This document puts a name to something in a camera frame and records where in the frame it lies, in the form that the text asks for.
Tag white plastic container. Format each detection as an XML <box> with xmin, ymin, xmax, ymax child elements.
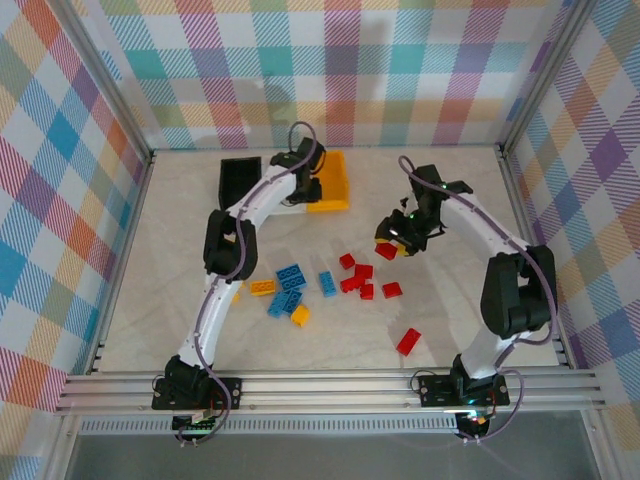
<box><xmin>269</xmin><ymin>199</ymin><xmax>311</xmax><ymax>217</ymax></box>

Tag yellow plastic container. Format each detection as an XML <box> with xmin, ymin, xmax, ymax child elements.
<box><xmin>306</xmin><ymin>149</ymin><xmax>351</xmax><ymax>215</ymax></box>

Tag black plastic container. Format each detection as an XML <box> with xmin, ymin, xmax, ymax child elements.
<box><xmin>218</xmin><ymin>156</ymin><xmax>263</xmax><ymax>211</ymax></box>

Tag long red lego brick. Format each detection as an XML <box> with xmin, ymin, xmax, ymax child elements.
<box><xmin>396</xmin><ymin>328</ymin><xmax>422</xmax><ymax>357</ymax></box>

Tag large blue lego brick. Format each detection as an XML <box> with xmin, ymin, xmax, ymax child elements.
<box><xmin>275</xmin><ymin>263</ymin><xmax>307</xmax><ymax>291</ymax></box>

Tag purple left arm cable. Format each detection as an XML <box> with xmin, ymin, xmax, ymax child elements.
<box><xmin>174</xmin><ymin>121</ymin><xmax>321</xmax><ymax>449</ymax></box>

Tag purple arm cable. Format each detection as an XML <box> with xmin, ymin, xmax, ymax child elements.
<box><xmin>398</xmin><ymin>154</ymin><xmax>559</xmax><ymax>444</ymax></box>
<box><xmin>174</xmin><ymin>121</ymin><xmax>321</xmax><ymax>449</ymax></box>

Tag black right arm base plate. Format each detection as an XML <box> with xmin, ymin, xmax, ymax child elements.
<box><xmin>417</xmin><ymin>372</ymin><xmax>510</xmax><ymax>407</ymax></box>

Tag aluminium frame cross rail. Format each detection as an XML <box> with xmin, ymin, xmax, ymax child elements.
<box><xmin>54</xmin><ymin>372</ymin><xmax>606</xmax><ymax>415</ymax></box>

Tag aluminium frame post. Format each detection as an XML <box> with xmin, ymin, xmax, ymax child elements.
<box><xmin>497</xmin><ymin>0</ymin><xmax>599</xmax><ymax>156</ymax></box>
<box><xmin>47</xmin><ymin>0</ymin><xmax>156</xmax><ymax>164</ymax></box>

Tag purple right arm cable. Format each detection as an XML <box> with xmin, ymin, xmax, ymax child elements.
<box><xmin>398</xmin><ymin>154</ymin><xmax>559</xmax><ymax>444</ymax></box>

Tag grey slotted cable duct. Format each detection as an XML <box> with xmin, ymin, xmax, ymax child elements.
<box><xmin>79</xmin><ymin>418</ymin><xmax>459</xmax><ymax>435</ymax></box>

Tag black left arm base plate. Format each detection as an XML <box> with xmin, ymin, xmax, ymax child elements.
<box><xmin>152</xmin><ymin>377</ymin><xmax>243</xmax><ymax>411</ymax></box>

